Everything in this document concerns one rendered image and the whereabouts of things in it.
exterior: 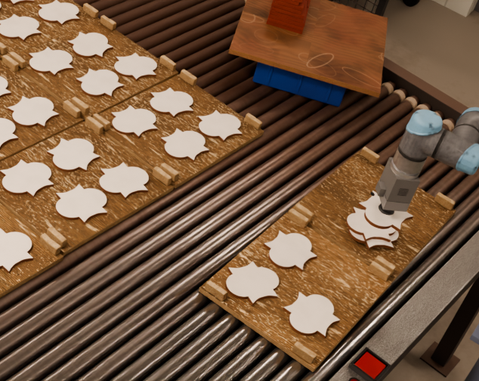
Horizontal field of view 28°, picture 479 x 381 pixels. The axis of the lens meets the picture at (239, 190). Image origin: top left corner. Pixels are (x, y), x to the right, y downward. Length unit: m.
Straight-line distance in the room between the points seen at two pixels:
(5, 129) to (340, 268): 0.99
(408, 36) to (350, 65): 2.51
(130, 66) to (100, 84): 0.15
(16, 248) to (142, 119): 0.65
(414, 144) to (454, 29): 3.64
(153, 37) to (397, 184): 1.19
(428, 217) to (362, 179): 0.23
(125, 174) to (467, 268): 0.99
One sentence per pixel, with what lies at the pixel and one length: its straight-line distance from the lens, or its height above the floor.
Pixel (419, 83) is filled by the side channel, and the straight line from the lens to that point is 3.37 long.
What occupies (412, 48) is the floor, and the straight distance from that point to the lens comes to 5.55.
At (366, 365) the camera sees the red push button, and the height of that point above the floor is 0.93.
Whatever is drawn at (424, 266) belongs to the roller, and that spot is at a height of 0.92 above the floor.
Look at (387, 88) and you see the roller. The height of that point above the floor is 0.92.
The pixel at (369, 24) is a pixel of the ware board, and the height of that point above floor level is 1.04.
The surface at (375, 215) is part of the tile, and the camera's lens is 2.44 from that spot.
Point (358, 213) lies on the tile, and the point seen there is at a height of 0.97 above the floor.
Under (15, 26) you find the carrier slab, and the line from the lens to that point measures 3.12.
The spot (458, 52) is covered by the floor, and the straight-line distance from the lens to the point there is 5.69.
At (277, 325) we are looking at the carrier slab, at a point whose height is 0.94.
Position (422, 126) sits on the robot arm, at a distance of 2.27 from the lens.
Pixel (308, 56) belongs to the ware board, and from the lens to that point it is 3.12.
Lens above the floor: 2.65
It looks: 40 degrees down
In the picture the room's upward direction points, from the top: 17 degrees clockwise
